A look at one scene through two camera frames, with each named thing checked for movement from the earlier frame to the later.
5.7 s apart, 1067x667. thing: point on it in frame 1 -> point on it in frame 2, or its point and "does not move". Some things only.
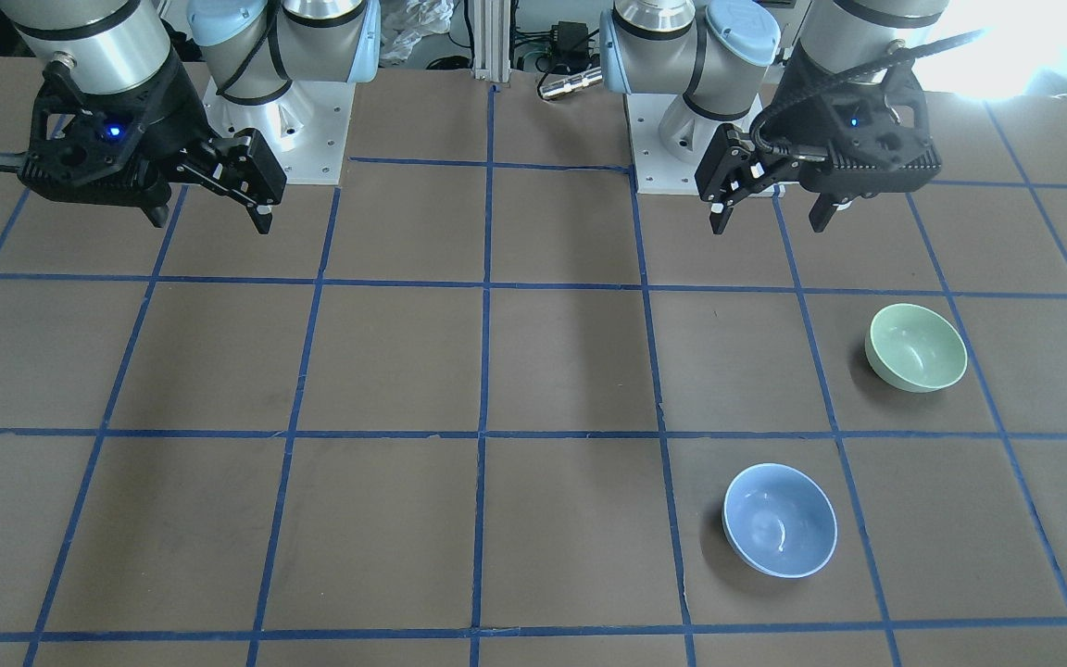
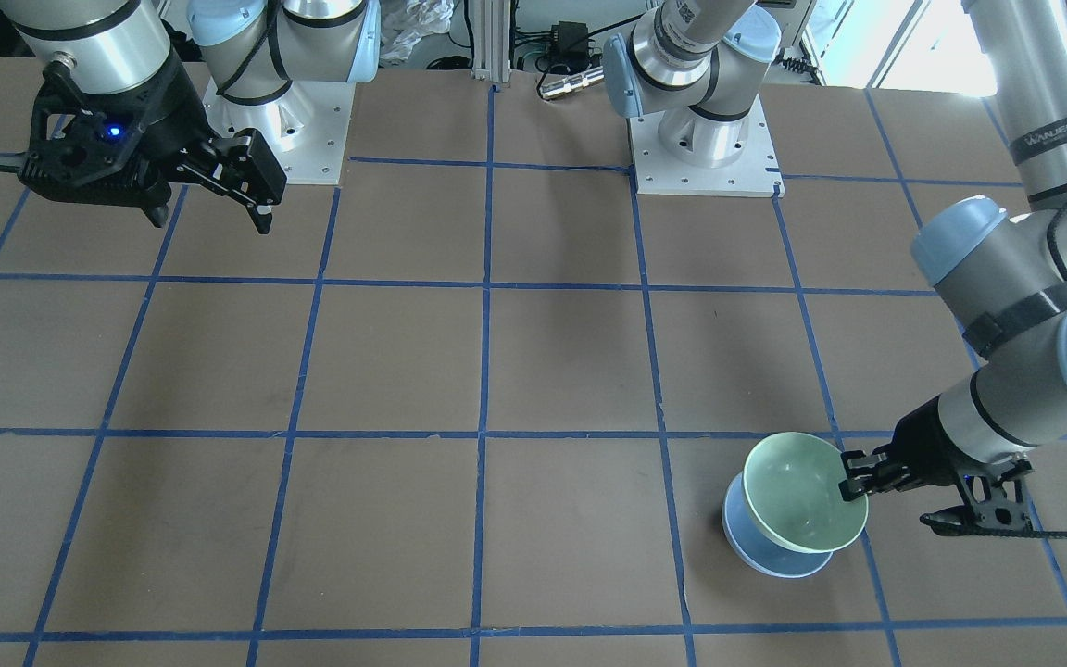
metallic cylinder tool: [574, 81] does not move
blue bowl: [778, 521] does not move
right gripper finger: [244, 167] does not move
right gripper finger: [157, 214] does not move
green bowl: [916, 348] -> [791, 488]
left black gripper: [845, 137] -> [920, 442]
